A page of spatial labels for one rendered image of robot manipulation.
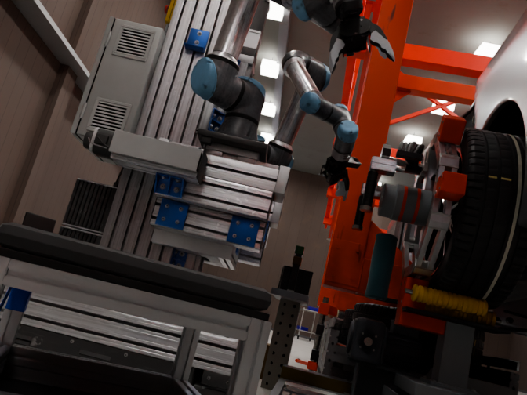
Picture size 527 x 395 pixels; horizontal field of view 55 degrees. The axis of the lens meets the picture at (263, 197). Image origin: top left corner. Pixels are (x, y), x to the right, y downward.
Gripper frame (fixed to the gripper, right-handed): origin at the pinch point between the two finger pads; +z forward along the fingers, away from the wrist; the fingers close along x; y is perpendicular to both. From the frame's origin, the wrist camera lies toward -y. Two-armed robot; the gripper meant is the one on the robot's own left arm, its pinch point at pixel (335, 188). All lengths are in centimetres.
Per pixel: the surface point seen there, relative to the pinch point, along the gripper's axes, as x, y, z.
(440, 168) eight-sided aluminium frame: 32, -11, -38
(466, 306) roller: 69, -3, -9
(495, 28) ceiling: -395, -743, 327
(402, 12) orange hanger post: -70, -89, -23
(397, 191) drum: 22.4, -9.0, -16.5
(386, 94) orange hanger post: -39, -60, -1
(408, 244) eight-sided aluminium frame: 31.4, -19.6, 14.1
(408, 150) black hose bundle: 18.8, -10.2, -34.7
